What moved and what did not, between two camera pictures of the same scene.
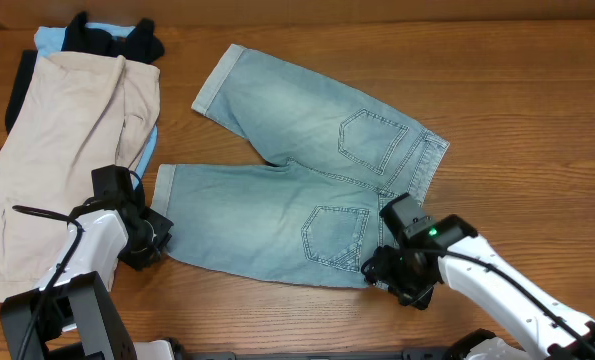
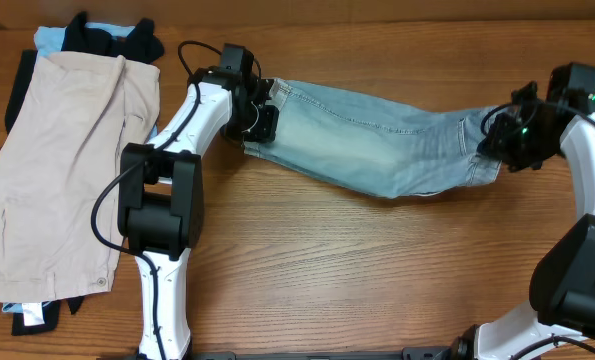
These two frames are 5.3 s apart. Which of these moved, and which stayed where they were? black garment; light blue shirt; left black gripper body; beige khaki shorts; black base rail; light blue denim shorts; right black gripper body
Moved: light blue denim shorts; right black gripper body; left black gripper body
Stayed: black base rail; light blue shirt; black garment; beige khaki shorts
